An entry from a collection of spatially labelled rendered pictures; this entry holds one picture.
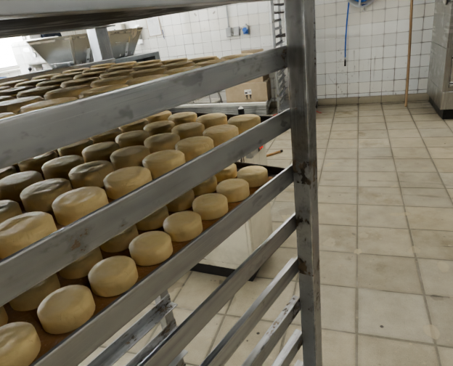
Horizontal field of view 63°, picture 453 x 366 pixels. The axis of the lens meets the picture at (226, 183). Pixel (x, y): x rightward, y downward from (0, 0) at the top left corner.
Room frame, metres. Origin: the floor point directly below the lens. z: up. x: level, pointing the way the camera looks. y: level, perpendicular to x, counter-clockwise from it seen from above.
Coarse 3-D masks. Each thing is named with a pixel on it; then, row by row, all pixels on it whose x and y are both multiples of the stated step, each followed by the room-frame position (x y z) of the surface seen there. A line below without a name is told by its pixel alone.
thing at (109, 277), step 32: (192, 192) 0.51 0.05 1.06; (224, 192) 0.49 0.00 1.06; (160, 224) 0.44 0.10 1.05; (192, 224) 0.41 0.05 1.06; (96, 256) 0.37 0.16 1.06; (128, 256) 0.38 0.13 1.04; (160, 256) 0.36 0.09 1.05; (32, 288) 0.32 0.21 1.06; (64, 288) 0.31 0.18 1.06; (96, 288) 0.31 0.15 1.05; (128, 288) 0.32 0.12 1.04; (0, 320) 0.28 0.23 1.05; (32, 320) 0.29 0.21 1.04; (64, 320) 0.27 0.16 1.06; (0, 352) 0.23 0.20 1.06; (32, 352) 0.24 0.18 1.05
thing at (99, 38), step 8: (88, 32) 0.83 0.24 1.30; (96, 32) 0.81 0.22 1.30; (104, 32) 0.83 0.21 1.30; (96, 40) 0.81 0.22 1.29; (104, 40) 0.82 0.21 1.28; (96, 48) 0.82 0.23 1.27; (104, 48) 0.82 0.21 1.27; (96, 56) 0.82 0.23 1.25; (104, 56) 0.82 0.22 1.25; (112, 56) 0.83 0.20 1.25; (160, 296) 0.81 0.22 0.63; (168, 320) 0.82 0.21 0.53
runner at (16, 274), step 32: (256, 128) 0.47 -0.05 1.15; (288, 128) 0.54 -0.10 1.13; (192, 160) 0.37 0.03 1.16; (224, 160) 0.41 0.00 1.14; (128, 192) 0.31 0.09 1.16; (160, 192) 0.33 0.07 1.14; (96, 224) 0.27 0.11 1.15; (128, 224) 0.30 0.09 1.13; (32, 256) 0.23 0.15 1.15; (64, 256) 0.25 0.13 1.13; (0, 288) 0.21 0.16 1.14
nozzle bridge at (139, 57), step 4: (144, 52) 2.38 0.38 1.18; (148, 52) 2.32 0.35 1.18; (152, 52) 2.29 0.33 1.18; (156, 52) 2.32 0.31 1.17; (128, 56) 2.20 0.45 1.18; (132, 56) 2.15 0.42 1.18; (136, 56) 2.15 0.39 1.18; (140, 56) 2.18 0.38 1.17; (144, 56) 2.22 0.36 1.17; (148, 56) 2.25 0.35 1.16; (152, 56) 2.29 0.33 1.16; (156, 56) 2.32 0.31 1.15; (116, 60) 2.00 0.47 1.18; (120, 60) 2.02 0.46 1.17; (124, 60) 2.05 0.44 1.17; (128, 60) 2.08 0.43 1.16; (132, 60) 2.11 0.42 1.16; (136, 60) 2.28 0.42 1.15; (140, 60) 2.31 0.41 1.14; (144, 60) 2.34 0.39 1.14; (32, 72) 1.91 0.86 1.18
